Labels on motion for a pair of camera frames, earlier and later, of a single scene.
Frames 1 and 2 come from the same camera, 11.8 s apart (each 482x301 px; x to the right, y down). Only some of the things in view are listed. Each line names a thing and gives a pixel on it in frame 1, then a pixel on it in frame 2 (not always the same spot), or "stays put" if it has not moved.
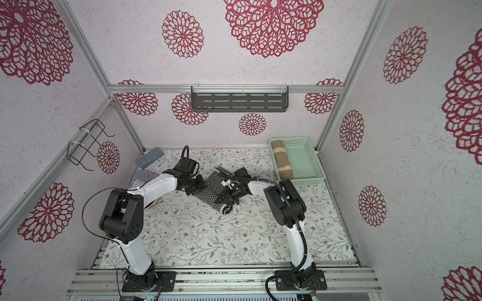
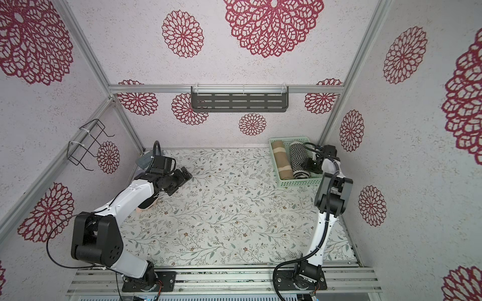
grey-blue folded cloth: x=149 y=157 stays put
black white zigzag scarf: x=213 y=187 -> x=299 y=154
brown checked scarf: x=283 y=163 stays put
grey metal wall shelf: x=240 y=98 stays put
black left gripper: x=199 y=177 -> x=182 y=179
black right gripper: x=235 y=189 -> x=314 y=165
